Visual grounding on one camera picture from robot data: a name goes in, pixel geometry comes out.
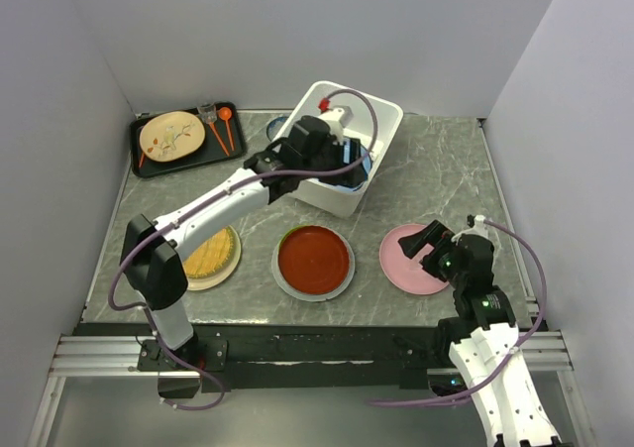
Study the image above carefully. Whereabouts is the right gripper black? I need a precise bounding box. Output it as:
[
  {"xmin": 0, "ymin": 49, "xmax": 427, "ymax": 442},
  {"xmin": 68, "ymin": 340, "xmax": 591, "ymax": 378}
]
[{"xmin": 398, "ymin": 219, "xmax": 466, "ymax": 287}]

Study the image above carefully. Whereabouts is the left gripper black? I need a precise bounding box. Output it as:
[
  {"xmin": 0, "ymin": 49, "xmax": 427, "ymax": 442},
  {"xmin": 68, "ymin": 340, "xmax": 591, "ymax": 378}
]
[{"xmin": 301, "ymin": 135, "xmax": 368, "ymax": 188}]

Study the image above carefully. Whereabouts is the pink plate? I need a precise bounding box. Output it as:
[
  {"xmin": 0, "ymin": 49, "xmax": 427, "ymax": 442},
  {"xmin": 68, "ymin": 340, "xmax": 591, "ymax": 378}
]
[{"xmin": 379, "ymin": 223, "xmax": 449, "ymax": 295}]

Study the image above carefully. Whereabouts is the red scalloped plate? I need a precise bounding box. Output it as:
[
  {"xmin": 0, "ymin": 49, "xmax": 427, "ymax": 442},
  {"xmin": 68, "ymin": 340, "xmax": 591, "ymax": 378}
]
[{"xmin": 277, "ymin": 226, "xmax": 351, "ymax": 295}]

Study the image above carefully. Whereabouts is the woven bamboo mat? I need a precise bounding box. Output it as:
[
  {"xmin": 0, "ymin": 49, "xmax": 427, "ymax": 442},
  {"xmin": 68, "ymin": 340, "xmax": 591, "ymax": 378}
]
[{"xmin": 183, "ymin": 227, "xmax": 235, "ymax": 279}]

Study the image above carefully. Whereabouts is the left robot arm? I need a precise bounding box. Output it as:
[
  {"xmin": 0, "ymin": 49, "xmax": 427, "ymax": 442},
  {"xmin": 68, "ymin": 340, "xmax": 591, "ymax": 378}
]
[{"xmin": 117, "ymin": 116, "xmax": 374, "ymax": 370}]

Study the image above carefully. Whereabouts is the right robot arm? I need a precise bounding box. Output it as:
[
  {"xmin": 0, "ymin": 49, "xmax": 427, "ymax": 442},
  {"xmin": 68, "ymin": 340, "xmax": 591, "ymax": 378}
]
[{"xmin": 398, "ymin": 215, "xmax": 564, "ymax": 446}]

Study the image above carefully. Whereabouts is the white plastic bin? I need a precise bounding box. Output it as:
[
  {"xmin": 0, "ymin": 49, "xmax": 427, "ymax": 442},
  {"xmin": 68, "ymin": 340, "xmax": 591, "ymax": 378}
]
[{"xmin": 291, "ymin": 93, "xmax": 403, "ymax": 217}]

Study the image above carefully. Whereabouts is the small blue patterned dish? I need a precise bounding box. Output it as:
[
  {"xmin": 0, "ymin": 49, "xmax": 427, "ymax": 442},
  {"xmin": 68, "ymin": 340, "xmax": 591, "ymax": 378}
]
[{"xmin": 265, "ymin": 116, "xmax": 287, "ymax": 141}]

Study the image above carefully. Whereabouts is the black serving tray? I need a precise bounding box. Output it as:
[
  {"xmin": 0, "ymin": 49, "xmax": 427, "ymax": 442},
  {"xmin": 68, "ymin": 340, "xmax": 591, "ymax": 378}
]
[{"xmin": 128, "ymin": 101, "xmax": 246, "ymax": 178}]

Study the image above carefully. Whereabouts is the orange spoon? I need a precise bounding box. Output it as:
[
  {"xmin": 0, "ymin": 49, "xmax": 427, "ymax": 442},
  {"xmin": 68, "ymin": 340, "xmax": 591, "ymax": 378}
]
[{"xmin": 218, "ymin": 106, "xmax": 235, "ymax": 151}]

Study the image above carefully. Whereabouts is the orange chopstick-like stick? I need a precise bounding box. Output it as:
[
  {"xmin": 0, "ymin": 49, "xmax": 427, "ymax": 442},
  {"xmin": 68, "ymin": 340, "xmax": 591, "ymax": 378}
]
[{"xmin": 207, "ymin": 119, "xmax": 230, "ymax": 157}]

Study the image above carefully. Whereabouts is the small clear glass cup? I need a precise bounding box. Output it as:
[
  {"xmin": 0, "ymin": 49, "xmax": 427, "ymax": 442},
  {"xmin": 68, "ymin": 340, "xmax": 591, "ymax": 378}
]
[{"xmin": 197, "ymin": 103, "xmax": 217, "ymax": 125}]

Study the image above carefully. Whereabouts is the beige bird plate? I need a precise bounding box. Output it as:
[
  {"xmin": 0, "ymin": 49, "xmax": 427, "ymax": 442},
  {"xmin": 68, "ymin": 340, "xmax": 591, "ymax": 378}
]
[{"xmin": 139, "ymin": 111, "xmax": 206, "ymax": 163}]

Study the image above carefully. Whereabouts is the cream plate under mat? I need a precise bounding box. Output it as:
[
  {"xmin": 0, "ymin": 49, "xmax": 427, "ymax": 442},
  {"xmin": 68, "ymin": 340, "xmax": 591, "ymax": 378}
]
[{"xmin": 186, "ymin": 226, "xmax": 242, "ymax": 291}]

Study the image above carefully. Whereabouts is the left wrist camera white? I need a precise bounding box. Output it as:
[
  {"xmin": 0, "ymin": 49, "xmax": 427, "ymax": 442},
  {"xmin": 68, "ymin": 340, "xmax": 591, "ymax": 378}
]
[{"xmin": 318, "ymin": 98, "xmax": 354, "ymax": 143}]

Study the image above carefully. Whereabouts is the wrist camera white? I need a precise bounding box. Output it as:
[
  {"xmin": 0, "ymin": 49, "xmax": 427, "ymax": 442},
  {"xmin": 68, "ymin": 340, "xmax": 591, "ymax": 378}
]
[
  {"xmin": 452, "ymin": 215, "xmax": 489, "ymax": 243},
  {"xmin": 318, "ymin": 98, "xmax": 354, "ymax": 143}
]

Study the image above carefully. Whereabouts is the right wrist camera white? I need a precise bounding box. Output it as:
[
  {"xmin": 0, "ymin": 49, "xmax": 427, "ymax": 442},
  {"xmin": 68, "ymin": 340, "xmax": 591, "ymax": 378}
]
[{"xmin": 452, "ymin": 215, "xmax": 489, "ymax": 243}]

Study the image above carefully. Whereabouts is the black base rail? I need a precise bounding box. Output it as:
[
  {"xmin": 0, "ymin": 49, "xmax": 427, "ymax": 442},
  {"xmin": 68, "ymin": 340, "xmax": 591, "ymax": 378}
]
[{"xmin": 137, "ymin": 320, "xmax": 476, "ymax": 393}]

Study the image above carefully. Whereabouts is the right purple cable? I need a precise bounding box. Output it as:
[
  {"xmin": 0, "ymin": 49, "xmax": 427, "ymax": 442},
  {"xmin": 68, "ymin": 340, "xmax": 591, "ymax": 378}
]
[{"xmin": 366, "ymin": 218, "xmax": 547, "ymax": 408}]

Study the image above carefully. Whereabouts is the aluminium frame rail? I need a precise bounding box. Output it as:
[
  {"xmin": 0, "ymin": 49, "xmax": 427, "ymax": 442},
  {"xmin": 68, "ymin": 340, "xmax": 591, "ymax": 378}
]
[{"xmin": 48, "ymin": 332, "xmax": 573, "ymax": 378}]

